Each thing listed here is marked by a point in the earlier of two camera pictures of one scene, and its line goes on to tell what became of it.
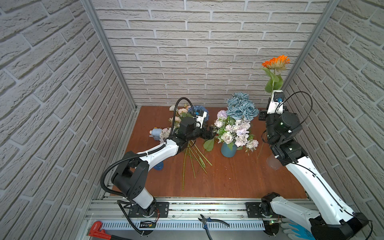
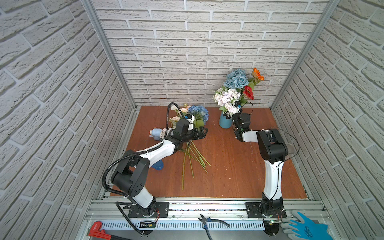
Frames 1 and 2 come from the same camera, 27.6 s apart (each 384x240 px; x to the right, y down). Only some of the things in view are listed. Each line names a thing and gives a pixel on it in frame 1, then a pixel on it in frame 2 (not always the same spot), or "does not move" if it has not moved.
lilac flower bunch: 155,133 does not move
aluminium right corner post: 332,6 does not move
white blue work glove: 296,231 does not move
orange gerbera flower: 275,81 → 256,76
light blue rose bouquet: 240,105 → 237,79
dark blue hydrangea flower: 197,107 does not move
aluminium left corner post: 97,25 does not move
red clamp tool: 94,229 does not move
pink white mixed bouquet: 231,131 → 225,98
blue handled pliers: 205,220 does not move
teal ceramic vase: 226,152 → 224,122
